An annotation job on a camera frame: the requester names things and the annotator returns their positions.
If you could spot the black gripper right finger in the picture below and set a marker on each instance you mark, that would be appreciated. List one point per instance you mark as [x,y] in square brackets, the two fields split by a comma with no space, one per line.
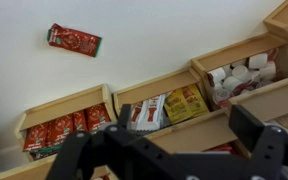
[270,153]

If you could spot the tiered wooden condiment rack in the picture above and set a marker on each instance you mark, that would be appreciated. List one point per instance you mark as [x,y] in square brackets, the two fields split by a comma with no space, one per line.
[67,106]

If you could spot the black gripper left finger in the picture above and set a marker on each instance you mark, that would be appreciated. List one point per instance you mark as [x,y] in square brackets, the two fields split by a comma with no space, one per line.
[84,153]

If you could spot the red sauce packet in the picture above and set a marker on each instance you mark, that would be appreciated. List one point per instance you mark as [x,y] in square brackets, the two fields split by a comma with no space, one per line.
[222,148]

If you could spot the yellow mustard packet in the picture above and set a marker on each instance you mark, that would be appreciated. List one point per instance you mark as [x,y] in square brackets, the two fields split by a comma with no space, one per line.
[196,100]
[177,106]

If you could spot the white creamer cup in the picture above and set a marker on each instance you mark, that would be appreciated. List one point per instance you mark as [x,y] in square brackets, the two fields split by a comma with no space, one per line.
[258,61]
[241,72]
[220,96]
[216,76]
[268,70]
[231,83]

